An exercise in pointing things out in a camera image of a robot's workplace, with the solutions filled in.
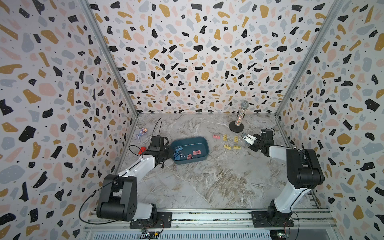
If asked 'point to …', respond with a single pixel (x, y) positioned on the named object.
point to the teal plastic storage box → (184, 150)
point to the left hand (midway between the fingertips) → (172, 150)
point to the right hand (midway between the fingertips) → (252, 137)
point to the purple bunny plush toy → (143, 131)
